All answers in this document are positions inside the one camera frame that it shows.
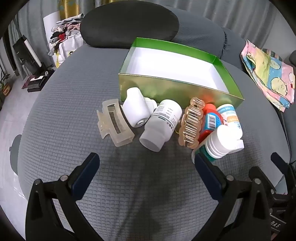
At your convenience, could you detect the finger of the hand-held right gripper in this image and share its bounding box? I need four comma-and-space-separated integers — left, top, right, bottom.
270, 152, 296, 193
248, 166, 277, 197

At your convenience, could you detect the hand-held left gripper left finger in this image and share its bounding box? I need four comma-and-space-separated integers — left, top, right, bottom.
25, 152, 102, 241

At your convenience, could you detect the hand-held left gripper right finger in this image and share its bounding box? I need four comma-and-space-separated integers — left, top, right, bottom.
191, 152, 271, 241

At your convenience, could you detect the small white bottle teal label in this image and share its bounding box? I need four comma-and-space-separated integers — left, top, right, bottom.
191, 125, 245, 160

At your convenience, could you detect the orange translucent hair clip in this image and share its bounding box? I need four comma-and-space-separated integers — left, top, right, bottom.
178, 97, 206, 149

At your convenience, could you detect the translucent beige hair clip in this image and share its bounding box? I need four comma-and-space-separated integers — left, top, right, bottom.
97, 98, 135, 147

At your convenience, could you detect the red bottle blue label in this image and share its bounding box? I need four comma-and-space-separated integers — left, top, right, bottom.
198, 103, 223, 145

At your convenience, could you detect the white bottle orange label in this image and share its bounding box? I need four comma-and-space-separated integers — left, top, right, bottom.
216, 104, 243, 130

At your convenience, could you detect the large white medicine bottle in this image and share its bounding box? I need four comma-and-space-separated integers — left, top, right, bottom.
139, 99, 183, 152

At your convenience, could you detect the small white squeeze bottle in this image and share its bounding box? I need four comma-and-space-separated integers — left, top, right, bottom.
122, 87, 158, 128

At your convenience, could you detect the green cardboard box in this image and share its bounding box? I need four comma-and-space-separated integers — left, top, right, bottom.
118, 37, 245, 108

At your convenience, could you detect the gray sofa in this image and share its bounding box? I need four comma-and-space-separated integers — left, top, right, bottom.
17, 5, 296, 241

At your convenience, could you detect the pastel cartoon printed cloth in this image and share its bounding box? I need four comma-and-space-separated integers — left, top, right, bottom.
240, 39, 296, 113

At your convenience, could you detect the black box on floor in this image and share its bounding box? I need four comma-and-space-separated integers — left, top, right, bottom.
22, 70, 56, 93

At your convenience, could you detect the potted plant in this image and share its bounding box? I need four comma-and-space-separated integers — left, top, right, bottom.
0, 72, 12, 98

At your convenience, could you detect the pile of clothes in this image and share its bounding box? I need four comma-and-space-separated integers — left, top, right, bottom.
48, 13, 85, 69

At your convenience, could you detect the black round cushion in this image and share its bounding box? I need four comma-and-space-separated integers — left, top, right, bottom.
80, 3, 179, 49

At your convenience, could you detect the gray curtain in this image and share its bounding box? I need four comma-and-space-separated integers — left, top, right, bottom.
9, 0, 287, 47

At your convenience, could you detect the gold patterned curtain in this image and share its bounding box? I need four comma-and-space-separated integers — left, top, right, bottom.
59, 0, 78, 20

